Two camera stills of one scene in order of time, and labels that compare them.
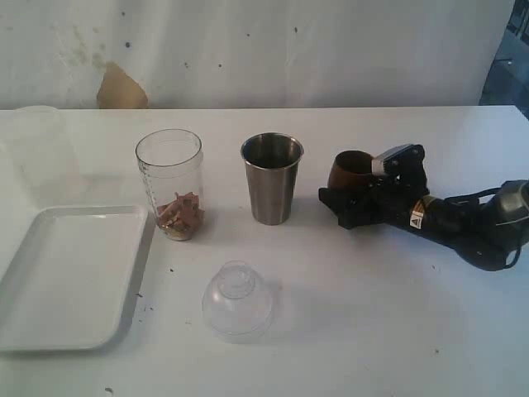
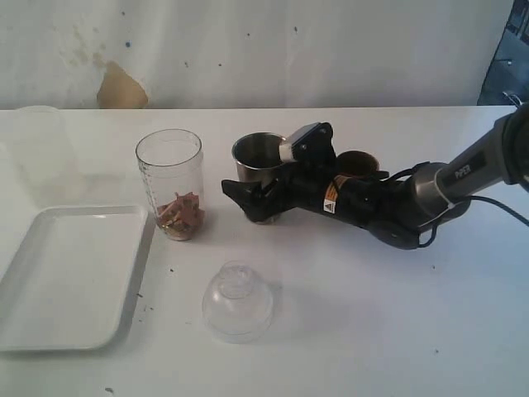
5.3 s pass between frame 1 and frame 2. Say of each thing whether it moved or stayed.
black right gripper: moved
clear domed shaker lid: stayed
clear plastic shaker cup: stayed
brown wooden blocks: stayed
